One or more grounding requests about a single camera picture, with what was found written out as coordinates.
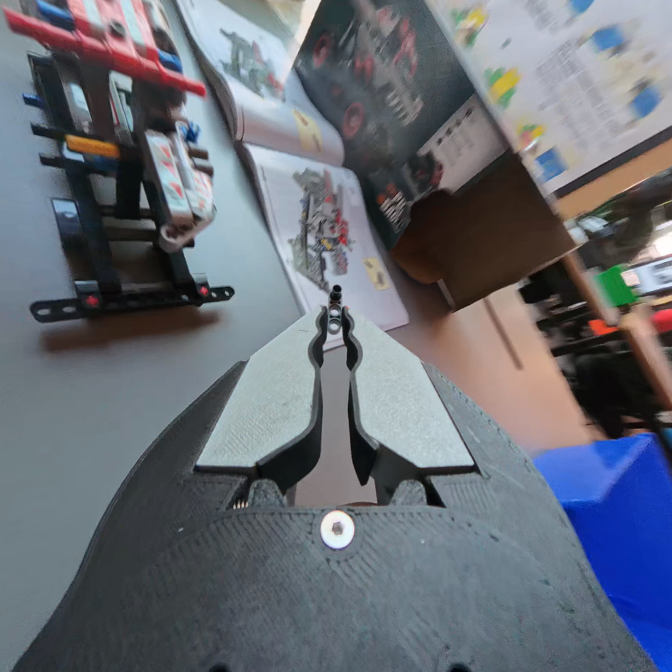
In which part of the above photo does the black lego set box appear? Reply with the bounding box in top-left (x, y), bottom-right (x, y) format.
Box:
top-left (293, 0), bottom-right (577, 312)

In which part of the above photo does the small green box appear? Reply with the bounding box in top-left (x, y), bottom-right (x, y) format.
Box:
top-left (594, 265), bottom-right (638, 308)

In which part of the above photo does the small black lego connector piece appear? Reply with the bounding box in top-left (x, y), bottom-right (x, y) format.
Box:
top-left (326, 284), bottom-right (344, 335)

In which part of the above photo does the white instruction poster board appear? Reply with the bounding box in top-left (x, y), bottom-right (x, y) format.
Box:
top-left (425, 0), bottom-right (672, 197)

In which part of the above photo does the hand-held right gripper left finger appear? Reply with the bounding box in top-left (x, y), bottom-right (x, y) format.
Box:
top-left (195, 306), bottom-right (329, 492)

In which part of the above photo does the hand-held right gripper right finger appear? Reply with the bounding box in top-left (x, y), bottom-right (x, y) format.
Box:
top-left (342, 307), bottom-right (476, 487)

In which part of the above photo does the blue plastic bin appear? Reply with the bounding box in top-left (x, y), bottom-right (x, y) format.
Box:
top-left (533, 433), bottom-right (672, 672)

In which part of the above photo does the open lego instruction booklet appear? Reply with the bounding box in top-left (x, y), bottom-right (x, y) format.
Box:
top-left (176, 0), bottom-right (410, 351)

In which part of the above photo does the black and red lego model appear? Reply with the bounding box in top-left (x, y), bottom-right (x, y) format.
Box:
top-left (2, 0), bottom-right (236, 323)

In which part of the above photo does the wooden workbench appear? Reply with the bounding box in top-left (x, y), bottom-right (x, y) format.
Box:
top-left (562, 252), bottom-right (672, 415)

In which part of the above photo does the black and white marker tag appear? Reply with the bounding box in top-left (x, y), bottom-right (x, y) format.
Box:
top-left (627, 260), bottom-right (672, 296)

